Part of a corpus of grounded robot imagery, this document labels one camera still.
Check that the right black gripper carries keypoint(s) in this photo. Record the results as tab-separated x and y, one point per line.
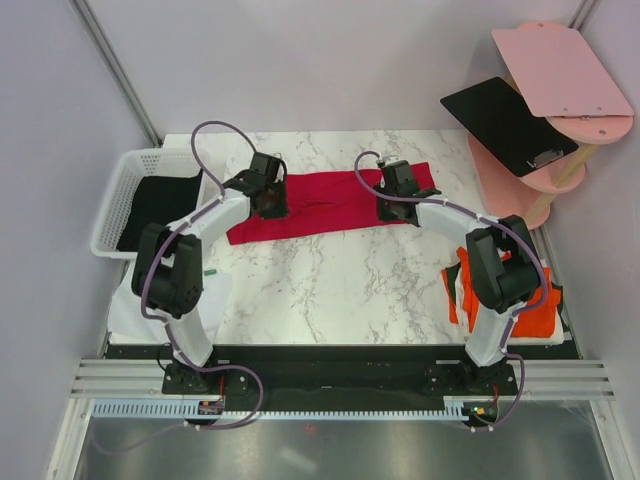
383	215

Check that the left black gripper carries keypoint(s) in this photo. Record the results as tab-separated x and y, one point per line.
281	211

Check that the red t shirt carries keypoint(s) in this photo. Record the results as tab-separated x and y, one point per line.
323	202

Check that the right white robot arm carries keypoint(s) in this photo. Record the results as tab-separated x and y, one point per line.
504	267

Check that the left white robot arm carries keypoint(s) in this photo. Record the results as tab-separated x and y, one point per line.
168	275

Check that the white folded cloth under stack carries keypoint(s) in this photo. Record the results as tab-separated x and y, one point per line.
540	327

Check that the green t shirt under orange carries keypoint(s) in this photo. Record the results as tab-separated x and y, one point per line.
455	284

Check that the black t shirt in basket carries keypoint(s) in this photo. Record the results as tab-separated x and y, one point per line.
160	200

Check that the white plastic laundry basket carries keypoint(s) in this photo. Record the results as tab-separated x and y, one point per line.
132	167

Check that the black clipboard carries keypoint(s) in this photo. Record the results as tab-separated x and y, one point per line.
497	116

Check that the pink wooden shelf stand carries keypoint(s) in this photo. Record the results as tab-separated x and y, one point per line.
531	196

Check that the white paper sheet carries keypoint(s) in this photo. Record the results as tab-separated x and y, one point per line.
126	325

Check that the orange folded t shirt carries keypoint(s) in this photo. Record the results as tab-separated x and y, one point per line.
472	304

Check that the pink clipboard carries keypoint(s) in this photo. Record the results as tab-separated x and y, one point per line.
558	74

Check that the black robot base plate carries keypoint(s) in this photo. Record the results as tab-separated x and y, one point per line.
341	377

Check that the white slotted cable duct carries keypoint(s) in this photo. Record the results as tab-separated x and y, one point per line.
194	409

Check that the aluminium frame post right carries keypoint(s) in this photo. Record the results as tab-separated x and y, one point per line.
583	14

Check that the aluminium frame post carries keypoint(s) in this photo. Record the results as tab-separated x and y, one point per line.
583	14
109	57

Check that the aluminium rail extrusion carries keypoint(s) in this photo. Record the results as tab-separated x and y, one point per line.
105	378

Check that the aluminium frame post left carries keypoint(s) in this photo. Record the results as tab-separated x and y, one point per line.
109	57

